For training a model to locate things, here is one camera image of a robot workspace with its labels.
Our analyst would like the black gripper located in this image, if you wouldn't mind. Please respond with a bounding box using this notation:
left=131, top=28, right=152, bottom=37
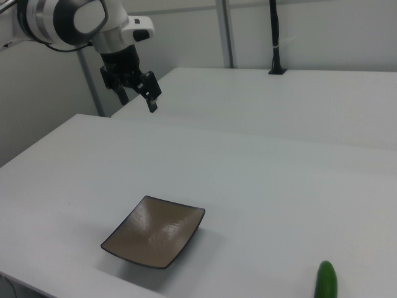
left=99, top=44, right=163, bottom=114

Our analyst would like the green cucumber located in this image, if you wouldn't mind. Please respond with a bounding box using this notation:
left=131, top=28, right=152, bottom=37
left=313, top=260, right=338, bottom=298

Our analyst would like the brown square ceramic plate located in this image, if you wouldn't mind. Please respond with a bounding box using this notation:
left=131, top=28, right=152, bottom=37
left=100, top=195, right=207, bottom=271

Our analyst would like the black pole with base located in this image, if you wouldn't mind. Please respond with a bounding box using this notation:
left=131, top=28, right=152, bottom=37
left=267, top=0, right=288, bottom=76

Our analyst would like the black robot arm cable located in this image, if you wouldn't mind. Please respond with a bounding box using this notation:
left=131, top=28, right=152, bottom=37
left=45, top=41, right=94, bottom=53

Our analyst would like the grey vertical wall post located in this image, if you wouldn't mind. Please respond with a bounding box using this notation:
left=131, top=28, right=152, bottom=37
left=215, top=0, right=234, bottom=69

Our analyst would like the thin dark floor cable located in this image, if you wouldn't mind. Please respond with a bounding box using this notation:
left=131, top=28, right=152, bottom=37
left=0, top=274, right=17, bottom=298

